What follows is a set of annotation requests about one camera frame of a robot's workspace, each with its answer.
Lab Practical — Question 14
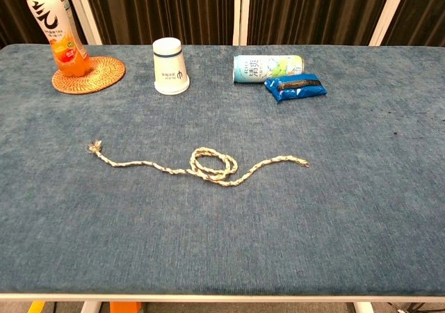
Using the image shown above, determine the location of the orange drink plastic bottle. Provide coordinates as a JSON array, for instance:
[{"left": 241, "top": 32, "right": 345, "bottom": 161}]
[{"left": 24, "top": 0, "right": 92, "bottom": 77}]

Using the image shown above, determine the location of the blue fabric table cover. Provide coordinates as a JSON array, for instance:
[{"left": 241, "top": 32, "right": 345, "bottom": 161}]
[{"left": 0, "top": 44, "right": 445, "bottom": 297}]

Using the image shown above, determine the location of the white table frame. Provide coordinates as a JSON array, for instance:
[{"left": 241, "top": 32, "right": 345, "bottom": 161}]
[{"left": 0, "top": 293, "right": 445, "bottom": 313}]

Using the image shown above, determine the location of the white upturned paper cup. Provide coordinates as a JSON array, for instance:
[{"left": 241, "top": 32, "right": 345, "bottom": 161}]
[{"left": 152, "top": 38, "right": 191, "bottom": 95}]

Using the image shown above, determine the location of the white screen frame post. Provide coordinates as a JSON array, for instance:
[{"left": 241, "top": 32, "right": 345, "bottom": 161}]
[
  {"left": 63, "top": 0, "right": 104, "bottom": 46},
  {"left": 232, "top": 0, "right": 252, "bottom": 46},
  {"left": 368, "top": 0, "right": 415, "bottom": 47}
]

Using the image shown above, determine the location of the blue snack packet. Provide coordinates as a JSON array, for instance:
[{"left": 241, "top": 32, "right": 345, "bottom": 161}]
[{"left": 264, "top": 72, "right": 329, "bottom": 104}]

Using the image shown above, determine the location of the light blue drink can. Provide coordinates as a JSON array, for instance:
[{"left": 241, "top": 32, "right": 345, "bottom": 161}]
[{"left": 232, "top": 54, "right": 305, "bottom": 84}]

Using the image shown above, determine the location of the beige twisted rope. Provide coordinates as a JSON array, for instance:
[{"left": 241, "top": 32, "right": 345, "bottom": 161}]
[{"left": 86, "top": 139, "right": 310, "bottom": 188}]

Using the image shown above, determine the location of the orange block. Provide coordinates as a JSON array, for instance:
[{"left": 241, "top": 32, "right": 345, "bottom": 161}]
[{"left": 110, "top": 301, "right": 143, "bottom": 313}]

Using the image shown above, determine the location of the round woven rattan coaster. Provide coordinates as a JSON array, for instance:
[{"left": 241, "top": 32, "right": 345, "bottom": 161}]
[{"left": 51, "top": 56, "right": 126, "bottom": 95}]

